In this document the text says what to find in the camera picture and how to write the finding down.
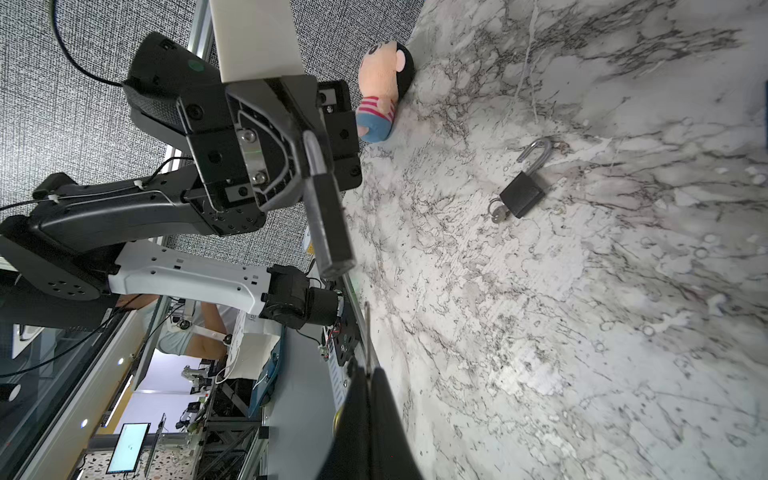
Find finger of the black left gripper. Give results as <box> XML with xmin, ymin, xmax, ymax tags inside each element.
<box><xmin>225</xmin><ymin>75</ymin><xmax>332</xmax><ymax>212</ymax></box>

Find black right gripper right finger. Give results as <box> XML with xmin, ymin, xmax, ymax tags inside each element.
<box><xmin>370</xmin><ymin>368</ymin><xmax>423</xmax><ymax>480</ymax></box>

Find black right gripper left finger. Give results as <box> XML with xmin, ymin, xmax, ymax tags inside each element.
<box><xmin>316</xmin><ymin>367</ymin><xmax>371</xmax><ymax>480</ymax></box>

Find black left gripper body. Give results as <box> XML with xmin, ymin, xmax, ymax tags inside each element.
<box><xmin>177</xmin><ymin>79</ymin><xmax>362</xmax><ymax>220</ymax></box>

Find plush doll toy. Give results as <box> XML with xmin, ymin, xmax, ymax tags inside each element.
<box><xmin>356</xmin><ymin>41</ymin><xmax>416</xmax><ymax>143</ymax></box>

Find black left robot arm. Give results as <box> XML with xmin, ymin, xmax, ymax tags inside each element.
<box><xmin>1</xmin><ymin>32</ymin><xmax>361</xmax><ymax>329</ymax></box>

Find black padlock shackle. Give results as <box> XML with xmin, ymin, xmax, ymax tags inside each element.
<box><xmin>488</xmin><ymin>137</ymin><xmax>553</xmax><ymax>224</ymax></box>

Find black padlock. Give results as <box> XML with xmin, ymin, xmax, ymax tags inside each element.
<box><xmin>302</xmin><ymin>130</ymin><xmax>356</xmax><ymax>279</ymax></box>

